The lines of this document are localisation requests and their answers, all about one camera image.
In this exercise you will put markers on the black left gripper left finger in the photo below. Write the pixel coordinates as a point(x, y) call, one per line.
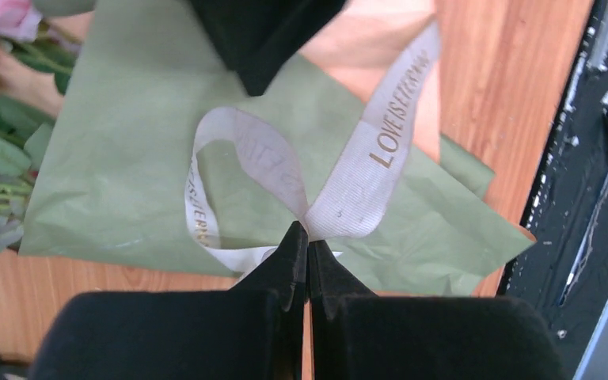
point(251, 331)

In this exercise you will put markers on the pink fake flower bunch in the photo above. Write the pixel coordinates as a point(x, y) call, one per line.
point(37, 57)

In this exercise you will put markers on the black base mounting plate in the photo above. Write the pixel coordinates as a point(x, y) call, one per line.
point(564, 275)

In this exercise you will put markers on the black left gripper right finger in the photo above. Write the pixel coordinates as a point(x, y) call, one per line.
point(358, 334)

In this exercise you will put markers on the peach green wrapping paper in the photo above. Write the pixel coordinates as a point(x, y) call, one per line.
point(160, 159)

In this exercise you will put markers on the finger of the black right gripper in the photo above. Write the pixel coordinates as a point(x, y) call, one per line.
point(255, 38)

